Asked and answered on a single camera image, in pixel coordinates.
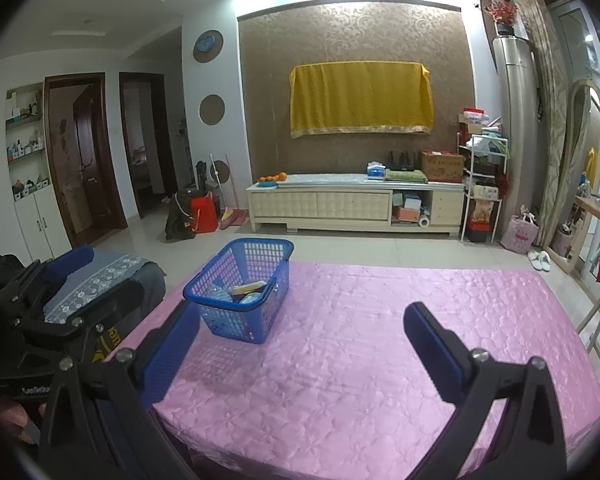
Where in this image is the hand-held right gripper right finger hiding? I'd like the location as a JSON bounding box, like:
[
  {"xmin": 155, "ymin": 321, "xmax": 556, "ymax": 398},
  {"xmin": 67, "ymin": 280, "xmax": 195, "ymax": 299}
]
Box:
[{"xmin": 404, "ymin": 302, "xmax": 566, "ymax": 480}]

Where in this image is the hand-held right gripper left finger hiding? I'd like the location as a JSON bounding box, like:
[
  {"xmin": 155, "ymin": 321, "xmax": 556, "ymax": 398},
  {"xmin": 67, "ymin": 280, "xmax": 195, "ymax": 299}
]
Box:
[{"xmin": 39, "ymin": 300, "xmax": 201, "ymax": 480}]

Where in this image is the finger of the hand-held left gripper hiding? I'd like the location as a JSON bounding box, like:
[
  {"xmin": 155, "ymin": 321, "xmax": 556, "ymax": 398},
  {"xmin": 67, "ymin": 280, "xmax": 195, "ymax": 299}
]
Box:
[
  {"xmin": 17, "ymin": 280, "xmax": 153, "ymax": 343},
  {"xmin": 0, "ymin": 246, "xmax": 93, "ymax": 311}
]

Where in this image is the blue plastic basket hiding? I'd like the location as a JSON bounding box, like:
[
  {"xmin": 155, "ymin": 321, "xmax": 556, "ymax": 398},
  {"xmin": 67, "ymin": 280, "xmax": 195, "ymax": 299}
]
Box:
[{"xmin": 182, "ymin": 238, "xmax": 295, "ymax": 345}]

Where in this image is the blue striped clear snack packet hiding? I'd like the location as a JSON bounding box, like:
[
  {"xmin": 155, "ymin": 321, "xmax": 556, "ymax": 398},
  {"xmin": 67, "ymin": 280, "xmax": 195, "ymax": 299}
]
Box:
[{"xmin": 211, "ymin": 286, "xmax": 260, "ymax": 306}]

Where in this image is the clear beige wafer packet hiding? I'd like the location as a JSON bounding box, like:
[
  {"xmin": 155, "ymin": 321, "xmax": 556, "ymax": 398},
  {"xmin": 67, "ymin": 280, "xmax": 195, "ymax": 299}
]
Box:
[{"xmin": 230, "ymin": 280, "xmax": 268, "ymax": 297}]

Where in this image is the person's left hand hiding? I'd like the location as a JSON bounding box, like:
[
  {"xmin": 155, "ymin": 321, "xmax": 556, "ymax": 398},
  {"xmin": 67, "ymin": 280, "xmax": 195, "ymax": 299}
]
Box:
[{"xmin": 0, "ymin": 399, "xmax": 38, "ymax": 443}]

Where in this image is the blue-grey lace cloth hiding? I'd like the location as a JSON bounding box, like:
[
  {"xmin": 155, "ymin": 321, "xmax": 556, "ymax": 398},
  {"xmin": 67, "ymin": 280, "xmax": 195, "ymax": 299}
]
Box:
[{"xmin": 44, "ymin": 249, "xmax": 153, "ymax": 323}]

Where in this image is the dark cloth with yellow print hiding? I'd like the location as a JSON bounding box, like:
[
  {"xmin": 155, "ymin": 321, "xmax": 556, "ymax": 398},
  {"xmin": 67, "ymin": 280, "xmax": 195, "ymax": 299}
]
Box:
[{"xmin": 90, "ymin": 320, "xmax": 127, "ymax": 366}]

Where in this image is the grey sofa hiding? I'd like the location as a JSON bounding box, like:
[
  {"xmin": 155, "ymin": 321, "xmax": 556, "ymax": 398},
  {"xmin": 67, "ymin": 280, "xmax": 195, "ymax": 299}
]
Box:
[{"xmin": 42, "ymin": 247, "xmax": 167, "ymax": 341}]

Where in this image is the pink quilted tablecloth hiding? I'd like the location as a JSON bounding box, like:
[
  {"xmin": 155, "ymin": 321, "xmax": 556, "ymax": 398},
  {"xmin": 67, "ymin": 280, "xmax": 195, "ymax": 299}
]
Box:
[{"xmin": 105, "ymin": 260, "xmax": 600, "ymax": 480}]

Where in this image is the brown wooden door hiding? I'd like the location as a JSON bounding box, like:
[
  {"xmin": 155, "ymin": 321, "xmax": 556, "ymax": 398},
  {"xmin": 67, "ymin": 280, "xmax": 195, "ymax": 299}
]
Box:
[{"xmin": 43, "ymin": 72, "xmax": 128, "ymax": 248}]

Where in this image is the dark bag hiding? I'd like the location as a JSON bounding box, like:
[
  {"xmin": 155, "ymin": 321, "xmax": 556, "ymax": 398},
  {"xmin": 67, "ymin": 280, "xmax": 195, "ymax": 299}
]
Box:
[{"xmin": 165, "ymin": 190, "xmax": 197, "ymax": 241}]

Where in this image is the red shopping bag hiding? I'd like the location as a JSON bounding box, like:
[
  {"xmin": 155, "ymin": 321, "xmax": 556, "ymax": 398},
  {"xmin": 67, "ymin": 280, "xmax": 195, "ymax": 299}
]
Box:
[{"xmin": 190, "ymin": 195, "xmax": 218, "ymax": 234}]

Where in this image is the pink broom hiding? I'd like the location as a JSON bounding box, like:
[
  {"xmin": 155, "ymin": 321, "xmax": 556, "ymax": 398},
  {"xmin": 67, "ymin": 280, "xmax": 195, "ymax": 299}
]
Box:
[{"xmin": 219, "ymin": 160, "xmax": 248, "ymax": 231}]

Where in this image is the pink bag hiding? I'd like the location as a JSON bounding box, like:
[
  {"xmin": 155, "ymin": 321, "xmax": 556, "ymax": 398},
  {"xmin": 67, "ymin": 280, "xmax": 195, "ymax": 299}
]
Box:
[{"xmin": 500, "ymin": 205, "xmax": 540, "ymax": 253}]

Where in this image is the brown wooden doorway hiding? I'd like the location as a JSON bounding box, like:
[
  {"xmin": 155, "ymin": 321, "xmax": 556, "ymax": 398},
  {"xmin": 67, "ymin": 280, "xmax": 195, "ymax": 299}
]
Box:
[{"xmin": 119, "ymin": 72, "xmax": 179, "ymax": 218}]

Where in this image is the white mop pole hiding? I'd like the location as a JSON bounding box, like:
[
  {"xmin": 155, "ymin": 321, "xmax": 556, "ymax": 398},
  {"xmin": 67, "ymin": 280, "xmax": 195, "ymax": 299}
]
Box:
[{"xmin": 209, "ymin": 154, "xmax": 229, "ymax": 221}]

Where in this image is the white metal shelf rack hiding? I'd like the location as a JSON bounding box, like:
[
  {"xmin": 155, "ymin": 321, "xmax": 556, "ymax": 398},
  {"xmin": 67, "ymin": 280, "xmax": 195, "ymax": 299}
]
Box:
[{"xmin": 457, "ymin": 107, "xmax": 510, "ymax": 243}]

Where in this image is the green folded cloth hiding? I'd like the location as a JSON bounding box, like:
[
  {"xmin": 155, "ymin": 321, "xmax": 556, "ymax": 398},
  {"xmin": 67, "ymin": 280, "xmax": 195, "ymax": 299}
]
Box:
[{"xmin": 385, "ymin": 169, "xmax": 428, "ymax": 183}]

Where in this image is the cream TV cabinet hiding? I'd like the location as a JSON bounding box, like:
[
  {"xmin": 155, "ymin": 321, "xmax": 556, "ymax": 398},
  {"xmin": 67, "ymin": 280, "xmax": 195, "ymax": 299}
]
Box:
[{"xmin": 246, "ymin": 172, "xmax": 466, "ymax": 239}]

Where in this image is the brown cardboard box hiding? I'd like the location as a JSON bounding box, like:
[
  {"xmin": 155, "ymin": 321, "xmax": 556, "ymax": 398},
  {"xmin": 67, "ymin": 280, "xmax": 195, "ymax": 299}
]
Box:
[{"xmin": 420, "ymin": 150, "xmax": 466, "ymax": 183}]

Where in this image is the black router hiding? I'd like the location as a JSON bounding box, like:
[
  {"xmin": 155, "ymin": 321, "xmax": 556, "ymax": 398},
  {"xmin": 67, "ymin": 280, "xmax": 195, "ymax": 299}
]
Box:
[{"xmin": 387, "ymin": 151, "xmax": 416, "ymax": 171}]

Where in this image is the standing mirror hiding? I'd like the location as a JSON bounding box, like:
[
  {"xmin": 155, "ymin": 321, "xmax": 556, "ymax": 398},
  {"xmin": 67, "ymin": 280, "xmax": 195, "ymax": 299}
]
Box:
[{"xmin": 550, "ymin": 80, "xmax": 600, "ymax": 273}]

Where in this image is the silver standing air conditioner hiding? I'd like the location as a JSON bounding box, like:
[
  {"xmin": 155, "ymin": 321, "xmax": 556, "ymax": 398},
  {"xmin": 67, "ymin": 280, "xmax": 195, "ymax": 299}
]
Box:
[{"xmin": 492, "ymin": 35, "xmax": 541, "ymax": 216}]

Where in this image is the beige curtain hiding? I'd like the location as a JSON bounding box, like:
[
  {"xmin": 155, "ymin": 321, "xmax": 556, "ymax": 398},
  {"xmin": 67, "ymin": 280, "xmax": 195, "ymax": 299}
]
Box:
[{"xmin": 510, "ymin": 0, "xmax": 571, "ymax": 261}]

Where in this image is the vase with red flowers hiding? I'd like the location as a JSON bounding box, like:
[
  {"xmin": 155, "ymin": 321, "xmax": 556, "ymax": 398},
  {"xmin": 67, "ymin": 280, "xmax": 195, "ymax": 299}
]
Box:
[{"xmin": 484, "ymin": 0, "xmax": 518, "ymax": 37}]

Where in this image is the white wall cupboard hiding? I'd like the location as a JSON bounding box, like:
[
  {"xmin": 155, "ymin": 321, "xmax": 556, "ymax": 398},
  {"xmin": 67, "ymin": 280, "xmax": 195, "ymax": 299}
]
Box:
[{"xmin": 5, "ymin": 82, "xmax": 73, "ymax": 261}]

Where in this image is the round wall disc blue centre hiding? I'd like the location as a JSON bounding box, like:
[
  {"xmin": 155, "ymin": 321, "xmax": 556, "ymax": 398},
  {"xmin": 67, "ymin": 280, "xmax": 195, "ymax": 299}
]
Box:
[{"xmin": 194, "ymin": 30, "xmax": 224, "ymax": 62}]

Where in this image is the yellow wall cloth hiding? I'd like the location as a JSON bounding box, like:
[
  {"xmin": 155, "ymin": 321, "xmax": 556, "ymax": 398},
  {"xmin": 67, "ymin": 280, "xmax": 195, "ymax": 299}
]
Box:
[{"xmin": 289, "ymin": 61, "xmax": 434, "ymax": 139}]

